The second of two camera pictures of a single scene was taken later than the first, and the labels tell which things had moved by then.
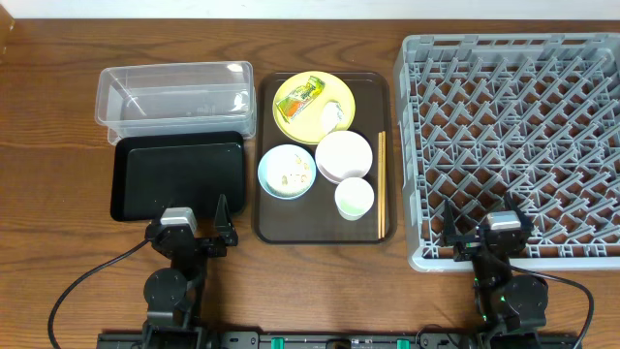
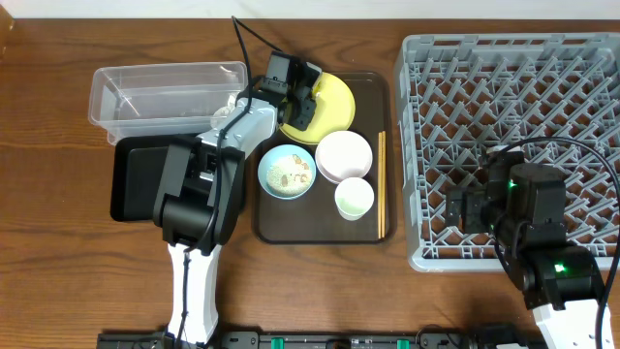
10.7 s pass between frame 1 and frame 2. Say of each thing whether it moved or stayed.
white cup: stayed
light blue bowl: stayed
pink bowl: stayed
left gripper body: moved
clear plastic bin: stayed
